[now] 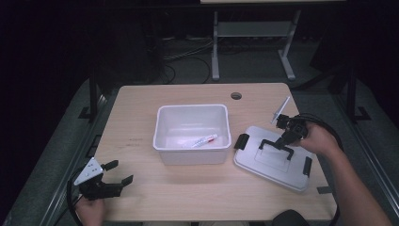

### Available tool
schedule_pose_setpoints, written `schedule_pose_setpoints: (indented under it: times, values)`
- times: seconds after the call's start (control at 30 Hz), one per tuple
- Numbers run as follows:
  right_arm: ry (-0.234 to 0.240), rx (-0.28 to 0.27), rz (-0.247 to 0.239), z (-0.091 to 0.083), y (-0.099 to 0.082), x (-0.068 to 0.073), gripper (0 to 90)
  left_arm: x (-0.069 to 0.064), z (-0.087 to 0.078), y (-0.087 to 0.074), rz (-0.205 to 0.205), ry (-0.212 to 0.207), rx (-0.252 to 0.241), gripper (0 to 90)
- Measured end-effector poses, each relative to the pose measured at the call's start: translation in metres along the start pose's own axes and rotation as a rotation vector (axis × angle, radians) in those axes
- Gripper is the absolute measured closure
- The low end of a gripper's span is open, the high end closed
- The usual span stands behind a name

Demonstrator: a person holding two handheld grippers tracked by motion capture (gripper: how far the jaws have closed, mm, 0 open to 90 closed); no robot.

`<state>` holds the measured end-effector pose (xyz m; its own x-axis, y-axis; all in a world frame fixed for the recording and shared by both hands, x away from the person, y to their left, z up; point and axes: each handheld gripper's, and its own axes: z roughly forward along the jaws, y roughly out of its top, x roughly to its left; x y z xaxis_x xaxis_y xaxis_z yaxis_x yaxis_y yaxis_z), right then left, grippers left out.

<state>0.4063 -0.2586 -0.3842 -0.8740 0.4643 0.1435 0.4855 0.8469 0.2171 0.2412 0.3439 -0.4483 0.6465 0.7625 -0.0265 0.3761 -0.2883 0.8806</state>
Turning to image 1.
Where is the dark rounded object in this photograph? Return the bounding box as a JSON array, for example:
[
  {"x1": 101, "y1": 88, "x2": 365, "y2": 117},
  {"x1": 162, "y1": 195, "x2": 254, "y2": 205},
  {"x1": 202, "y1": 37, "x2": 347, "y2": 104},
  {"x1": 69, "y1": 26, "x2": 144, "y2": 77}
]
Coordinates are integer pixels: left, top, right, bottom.
[{"x1": 271, "y1": 209, "x2": 311, "y2": 226}]

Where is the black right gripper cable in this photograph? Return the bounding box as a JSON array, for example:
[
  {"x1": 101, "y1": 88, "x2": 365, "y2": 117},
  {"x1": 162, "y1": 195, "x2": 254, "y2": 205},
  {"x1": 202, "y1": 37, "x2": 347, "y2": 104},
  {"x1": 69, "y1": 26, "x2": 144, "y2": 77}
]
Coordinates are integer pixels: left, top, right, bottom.
[{"x1": 295, "y1": 112, "x2": 345, "y2": 226}]

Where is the aluminium floor rail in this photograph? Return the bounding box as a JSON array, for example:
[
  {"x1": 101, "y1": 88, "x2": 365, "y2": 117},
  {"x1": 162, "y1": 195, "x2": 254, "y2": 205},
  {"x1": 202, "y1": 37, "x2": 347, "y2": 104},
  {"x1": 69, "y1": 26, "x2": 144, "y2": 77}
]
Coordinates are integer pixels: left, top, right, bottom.
[
  {"x1": 332, "y1": 93, "x2": 399, "y2": 218},
  {"x1": 39, "y1": 93, "x2": 109, "y2": 226}
]

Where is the black table bracket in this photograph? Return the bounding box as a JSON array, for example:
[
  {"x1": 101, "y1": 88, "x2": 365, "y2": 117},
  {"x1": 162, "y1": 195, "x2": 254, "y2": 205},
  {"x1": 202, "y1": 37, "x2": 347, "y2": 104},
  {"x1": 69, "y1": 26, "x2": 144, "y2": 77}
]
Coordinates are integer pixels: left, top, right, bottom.
[{"x1": 86, "y1": 135, "x2": 103, "y2": 158}]

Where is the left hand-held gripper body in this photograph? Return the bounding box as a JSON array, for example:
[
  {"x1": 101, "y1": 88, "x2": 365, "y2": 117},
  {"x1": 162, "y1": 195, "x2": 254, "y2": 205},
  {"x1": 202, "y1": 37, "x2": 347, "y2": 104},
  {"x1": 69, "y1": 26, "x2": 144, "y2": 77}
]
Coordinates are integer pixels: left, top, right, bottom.
[{"x1": 73, "y1": 156, "x2": 123, "y2": 201}]

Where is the white lid with black handle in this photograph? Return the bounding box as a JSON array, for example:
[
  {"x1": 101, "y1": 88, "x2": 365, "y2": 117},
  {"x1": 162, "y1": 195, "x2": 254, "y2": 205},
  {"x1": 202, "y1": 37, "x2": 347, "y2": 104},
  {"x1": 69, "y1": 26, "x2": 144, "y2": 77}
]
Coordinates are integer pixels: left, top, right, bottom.
[{"x1": 232, "y1": 125, "x2": 315, "y2": 193}]

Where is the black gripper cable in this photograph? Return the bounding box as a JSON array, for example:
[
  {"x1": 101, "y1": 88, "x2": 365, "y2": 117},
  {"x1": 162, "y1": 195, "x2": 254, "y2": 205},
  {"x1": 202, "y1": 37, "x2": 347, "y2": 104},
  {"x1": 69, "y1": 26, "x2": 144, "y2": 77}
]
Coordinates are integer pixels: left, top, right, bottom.
[
  {"x1": 295, "y1": 112, "x2": 345, "y2": 226},
  {"x1": 66, "y1": 168, "x2": 86, "y2": 226}
]

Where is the white and red tube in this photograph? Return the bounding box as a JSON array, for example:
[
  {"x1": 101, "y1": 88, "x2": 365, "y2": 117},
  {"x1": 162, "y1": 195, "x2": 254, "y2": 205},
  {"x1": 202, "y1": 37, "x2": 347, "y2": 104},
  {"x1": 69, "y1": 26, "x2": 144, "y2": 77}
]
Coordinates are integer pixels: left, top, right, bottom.
[{"x1": 190, "y1": 133, "x2": 219, "y2": 149}]

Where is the person's left hand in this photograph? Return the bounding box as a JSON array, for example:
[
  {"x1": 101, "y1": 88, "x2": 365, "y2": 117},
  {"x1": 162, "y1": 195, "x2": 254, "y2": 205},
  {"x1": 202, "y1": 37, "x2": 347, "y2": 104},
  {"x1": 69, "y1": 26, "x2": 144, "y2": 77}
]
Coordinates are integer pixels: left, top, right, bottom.
[{"x1": 74, "y1": 197, "x2": 106, "y2": 226}]

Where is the grey metal stand frame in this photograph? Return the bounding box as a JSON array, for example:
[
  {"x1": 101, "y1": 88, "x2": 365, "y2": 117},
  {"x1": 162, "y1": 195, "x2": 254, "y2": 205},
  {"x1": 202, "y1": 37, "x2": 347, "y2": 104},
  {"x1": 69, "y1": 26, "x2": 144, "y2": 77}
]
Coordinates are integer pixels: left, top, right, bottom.
[{"x1": 211, "y1": 9, "x2": 303, "y2": 82}]

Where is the person's right hand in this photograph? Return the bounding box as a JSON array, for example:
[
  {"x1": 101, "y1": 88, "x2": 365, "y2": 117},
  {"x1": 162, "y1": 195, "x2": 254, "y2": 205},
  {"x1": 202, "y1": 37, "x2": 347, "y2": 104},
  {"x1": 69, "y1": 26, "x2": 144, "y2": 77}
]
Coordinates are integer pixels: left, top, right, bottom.
[{"x1": 291, "y1": 121, "x2": 342, "y2": 157}]

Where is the black metal post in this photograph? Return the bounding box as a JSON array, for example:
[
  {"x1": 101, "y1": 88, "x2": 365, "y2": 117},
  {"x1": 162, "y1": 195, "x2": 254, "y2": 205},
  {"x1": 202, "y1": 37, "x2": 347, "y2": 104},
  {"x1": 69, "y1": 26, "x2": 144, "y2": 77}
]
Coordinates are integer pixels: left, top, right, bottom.
[
  {"x1": 78, "y1": 70, "x2": 101, "y2": 122},
  {"x1": 344, "y1": 67, "x2": 373, "y2": 124}
]

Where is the bundle of floor cables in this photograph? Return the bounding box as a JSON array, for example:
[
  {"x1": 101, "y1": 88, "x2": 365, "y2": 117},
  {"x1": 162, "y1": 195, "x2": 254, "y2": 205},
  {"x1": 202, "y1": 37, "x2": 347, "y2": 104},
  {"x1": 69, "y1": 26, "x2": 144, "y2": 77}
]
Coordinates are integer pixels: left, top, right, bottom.
[{"x1": 161, "y1": 36, "x2": 215, "y2": 85}]

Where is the white plastic storage box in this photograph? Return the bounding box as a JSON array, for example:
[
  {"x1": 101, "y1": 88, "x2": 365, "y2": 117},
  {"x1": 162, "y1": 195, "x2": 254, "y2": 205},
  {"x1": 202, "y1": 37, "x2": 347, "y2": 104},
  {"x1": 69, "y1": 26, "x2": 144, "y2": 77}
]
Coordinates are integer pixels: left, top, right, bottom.
[{"x1": 152, "y1": 104, "x2": 232, "y2": 167}]

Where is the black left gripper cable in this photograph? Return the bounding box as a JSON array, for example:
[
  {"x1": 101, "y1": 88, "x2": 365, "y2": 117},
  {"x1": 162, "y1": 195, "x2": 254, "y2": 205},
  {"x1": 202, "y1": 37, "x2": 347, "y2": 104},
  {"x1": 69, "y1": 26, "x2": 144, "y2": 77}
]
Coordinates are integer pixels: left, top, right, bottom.
[{"x1": 66, "y1": 168, "x2": 86, "y2": 226}]

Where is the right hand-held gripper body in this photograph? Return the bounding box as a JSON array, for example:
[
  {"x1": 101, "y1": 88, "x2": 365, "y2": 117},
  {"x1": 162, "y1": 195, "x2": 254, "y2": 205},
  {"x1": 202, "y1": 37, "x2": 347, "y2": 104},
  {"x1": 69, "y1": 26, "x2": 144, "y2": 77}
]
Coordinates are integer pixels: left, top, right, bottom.
[{"x1": 270, "y1": 95, "x2": 310, "y2": 141}]

